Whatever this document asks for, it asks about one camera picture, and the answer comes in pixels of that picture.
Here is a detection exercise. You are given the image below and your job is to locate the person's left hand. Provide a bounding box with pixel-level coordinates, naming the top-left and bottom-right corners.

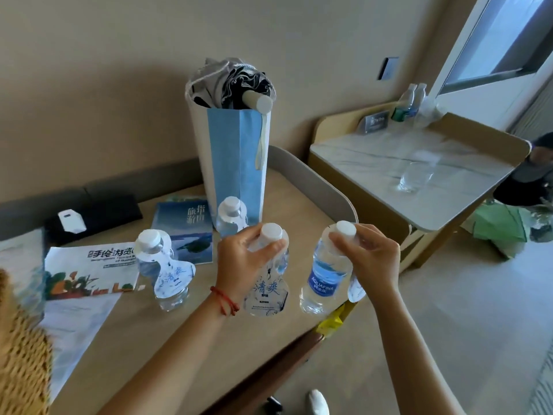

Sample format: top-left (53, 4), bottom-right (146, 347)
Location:
top-left (215, 224), bottom-right (287, 305)

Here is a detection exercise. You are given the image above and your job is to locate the person's right hand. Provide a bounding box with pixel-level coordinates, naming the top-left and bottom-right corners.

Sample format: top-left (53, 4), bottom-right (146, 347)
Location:
top-left (328, 224), bottom-right (402, 305)

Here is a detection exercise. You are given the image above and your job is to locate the blue label water bottle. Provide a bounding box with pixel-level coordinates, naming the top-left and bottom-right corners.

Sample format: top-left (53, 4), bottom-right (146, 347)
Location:
top-left (407, 83), bottom-right (428, 121)
top-left (300, 220), bottom-right (367, 315)

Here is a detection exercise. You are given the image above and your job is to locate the water bottle with white tag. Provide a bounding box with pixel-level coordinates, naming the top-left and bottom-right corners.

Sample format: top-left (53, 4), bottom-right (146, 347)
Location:
top-left (153, 231), bottom-right (197, 312)
top-left (243, 223), bottom-right (290, 318)
top-left (215, 196), bottom-right (249, 238)

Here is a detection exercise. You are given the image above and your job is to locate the person's right forearm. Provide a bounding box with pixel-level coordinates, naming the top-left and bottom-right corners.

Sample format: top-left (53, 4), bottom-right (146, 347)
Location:
top-left (367, 282), bottom-right (467, 415)

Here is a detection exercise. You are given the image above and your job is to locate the person's left forearm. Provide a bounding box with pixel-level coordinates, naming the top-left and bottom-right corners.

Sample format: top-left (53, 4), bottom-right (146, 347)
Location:
top-left (97, 290), bottom-right (243, 415)

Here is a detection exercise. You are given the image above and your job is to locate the wooden desk with raised rim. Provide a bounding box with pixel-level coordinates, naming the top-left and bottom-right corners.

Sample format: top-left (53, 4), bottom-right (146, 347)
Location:
top-left (0, 144), bottom-right (359, 415)

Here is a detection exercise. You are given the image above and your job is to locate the yellow packet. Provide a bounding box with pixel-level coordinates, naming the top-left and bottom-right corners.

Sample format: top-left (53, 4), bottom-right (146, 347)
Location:
top-left (317, 300), bottom-right (357, 337)

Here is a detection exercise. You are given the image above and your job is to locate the blue landscape booklet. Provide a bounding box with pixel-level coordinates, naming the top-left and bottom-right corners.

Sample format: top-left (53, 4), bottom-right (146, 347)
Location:
top-left (151, 199), bottom-right (214, 264)

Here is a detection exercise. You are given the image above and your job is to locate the blue and white paper bag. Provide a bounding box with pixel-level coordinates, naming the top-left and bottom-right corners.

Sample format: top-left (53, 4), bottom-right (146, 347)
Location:
top-left (186, 78), bottom-right (272, 226)

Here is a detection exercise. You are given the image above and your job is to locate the clear drinking glass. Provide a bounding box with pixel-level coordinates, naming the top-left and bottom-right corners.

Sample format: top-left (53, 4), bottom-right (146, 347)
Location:
top-left (398, 161), bottom-right (434, 194)

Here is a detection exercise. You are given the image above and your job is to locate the clear water bottle white cap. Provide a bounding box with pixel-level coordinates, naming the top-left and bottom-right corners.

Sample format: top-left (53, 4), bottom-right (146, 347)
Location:
top-left (133, 229), bottom-right (167, 291)

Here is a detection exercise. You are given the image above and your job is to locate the small acrylic sign stand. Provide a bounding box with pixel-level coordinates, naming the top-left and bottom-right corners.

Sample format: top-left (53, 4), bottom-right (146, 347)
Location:
top-left (361, 111), bottom-right (389, 134)

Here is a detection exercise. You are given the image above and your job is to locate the marble top side table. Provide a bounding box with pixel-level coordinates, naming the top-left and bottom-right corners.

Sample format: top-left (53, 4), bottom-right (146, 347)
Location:
top-left (308, 101), bottom-right (532, 273)

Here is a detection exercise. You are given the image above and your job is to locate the green label water bottle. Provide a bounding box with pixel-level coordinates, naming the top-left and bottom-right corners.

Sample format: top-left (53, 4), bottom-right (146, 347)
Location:
top-left (391, 83), bottom-right (417, 122)

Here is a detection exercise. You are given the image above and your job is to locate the green bag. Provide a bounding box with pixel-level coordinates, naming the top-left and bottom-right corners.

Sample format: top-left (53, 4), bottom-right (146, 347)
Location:
top-left (469, 203), bottom-right (530, 260)

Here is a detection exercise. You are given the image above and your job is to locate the crumpled clear plastic bag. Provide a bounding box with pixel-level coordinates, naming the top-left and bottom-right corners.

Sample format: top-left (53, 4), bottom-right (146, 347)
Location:
top-left (414, 97), bottom-right (446, 128)

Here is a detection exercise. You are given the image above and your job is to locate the white shoe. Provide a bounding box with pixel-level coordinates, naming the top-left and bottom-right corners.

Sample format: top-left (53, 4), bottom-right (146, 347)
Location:
top-left (307, 389), bottom-right (331, 415)

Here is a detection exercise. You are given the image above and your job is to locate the folded black white umbrella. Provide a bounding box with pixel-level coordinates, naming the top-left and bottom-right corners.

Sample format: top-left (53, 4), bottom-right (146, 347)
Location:
top-left (190, 58), bottom-right (275, 114)

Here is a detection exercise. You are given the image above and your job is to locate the folded illustrated map brochure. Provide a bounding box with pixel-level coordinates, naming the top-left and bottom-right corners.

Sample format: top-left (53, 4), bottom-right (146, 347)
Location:
top-left (43, 243), bottom-right (141, 301)

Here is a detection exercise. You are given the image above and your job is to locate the small white packet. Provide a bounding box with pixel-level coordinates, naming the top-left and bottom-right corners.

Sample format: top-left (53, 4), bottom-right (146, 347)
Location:
top-left (57, 208), bottom-right (87, 234)

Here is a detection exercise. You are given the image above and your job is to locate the white paper sheet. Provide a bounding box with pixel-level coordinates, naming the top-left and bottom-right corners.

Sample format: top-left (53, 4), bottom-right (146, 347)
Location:
top-left (39, 291), bottom-right (124, 403)

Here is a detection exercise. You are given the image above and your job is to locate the pale printed map sheet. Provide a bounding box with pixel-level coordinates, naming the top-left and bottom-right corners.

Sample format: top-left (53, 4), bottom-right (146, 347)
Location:
top-left (0, 229), bottom-right (46, 320)

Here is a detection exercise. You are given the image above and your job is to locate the white framed window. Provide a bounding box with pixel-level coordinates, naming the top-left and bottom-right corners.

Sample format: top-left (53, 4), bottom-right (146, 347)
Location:
top-left (432, 0), bottom-right (553, 100)

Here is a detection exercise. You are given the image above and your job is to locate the woven straw bag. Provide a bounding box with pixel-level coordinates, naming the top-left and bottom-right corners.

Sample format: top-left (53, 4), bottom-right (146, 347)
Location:
top-left (0, 268), bottom-right (54, 415)

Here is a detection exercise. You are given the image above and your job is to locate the red string bracelet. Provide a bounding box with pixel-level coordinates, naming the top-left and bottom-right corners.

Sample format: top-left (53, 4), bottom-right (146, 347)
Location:
top-left (210, 286), bottom-right (240, 317)

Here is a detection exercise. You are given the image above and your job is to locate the dark wall switch panel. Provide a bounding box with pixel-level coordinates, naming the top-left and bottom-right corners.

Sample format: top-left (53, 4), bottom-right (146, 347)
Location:
top-left (378, 57), bottom-right (399, 81)

